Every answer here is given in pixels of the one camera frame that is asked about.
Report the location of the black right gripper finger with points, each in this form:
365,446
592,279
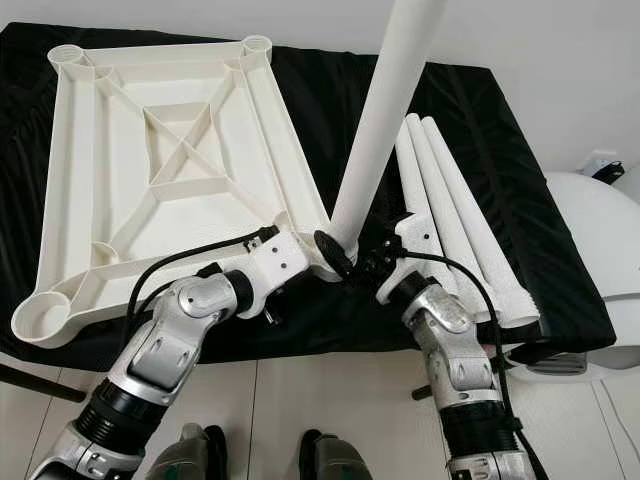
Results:
332,250

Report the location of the white plastic table leg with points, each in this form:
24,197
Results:
445,210
390,100
475,210
405,170

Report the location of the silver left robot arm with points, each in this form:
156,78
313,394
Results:
170,340

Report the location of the black table cloth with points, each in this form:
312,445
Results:
310,110

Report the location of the grey right robot foot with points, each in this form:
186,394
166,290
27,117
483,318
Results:
335,460

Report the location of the grey robot foot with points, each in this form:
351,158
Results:
335,460
195,458

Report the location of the grey left robot foot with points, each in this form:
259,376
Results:
195,458

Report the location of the black power plug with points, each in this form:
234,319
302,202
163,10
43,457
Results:
608,171

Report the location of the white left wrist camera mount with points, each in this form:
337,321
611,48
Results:
282,262

